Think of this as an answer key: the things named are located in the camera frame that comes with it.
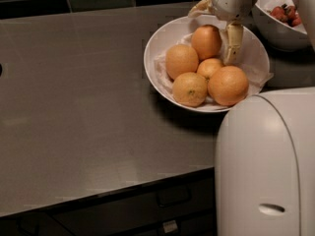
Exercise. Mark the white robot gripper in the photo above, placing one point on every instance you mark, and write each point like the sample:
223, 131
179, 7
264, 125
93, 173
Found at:
228, 2

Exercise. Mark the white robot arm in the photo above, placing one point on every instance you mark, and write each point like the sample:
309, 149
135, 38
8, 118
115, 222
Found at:
265, 158

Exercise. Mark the small middle orange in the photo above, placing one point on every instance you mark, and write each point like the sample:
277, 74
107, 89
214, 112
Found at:
208, 67

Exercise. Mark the white bowl with oranges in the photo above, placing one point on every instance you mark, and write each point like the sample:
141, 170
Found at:
160, 40

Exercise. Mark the white bowl with strawberries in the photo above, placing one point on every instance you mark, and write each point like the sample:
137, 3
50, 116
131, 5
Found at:
278, 35

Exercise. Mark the front right large orange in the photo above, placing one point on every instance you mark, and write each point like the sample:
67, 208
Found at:
228, 85

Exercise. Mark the white paper bowl liner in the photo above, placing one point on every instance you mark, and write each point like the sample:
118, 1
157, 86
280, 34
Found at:
256, 74

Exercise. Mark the red strawberries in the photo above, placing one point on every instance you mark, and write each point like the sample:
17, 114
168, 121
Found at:
286, 14

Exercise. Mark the dark upper drawer front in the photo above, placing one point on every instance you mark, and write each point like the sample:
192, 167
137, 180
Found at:
127, 216

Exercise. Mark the dark drawer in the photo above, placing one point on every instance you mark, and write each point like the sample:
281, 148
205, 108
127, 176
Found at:
127, 216
32, 224
190, 225

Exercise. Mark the dark lower drawer front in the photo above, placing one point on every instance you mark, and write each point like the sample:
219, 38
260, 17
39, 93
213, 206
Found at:
190, 225

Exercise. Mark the dark left drawer front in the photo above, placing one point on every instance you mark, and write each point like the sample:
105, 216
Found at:
32, 224

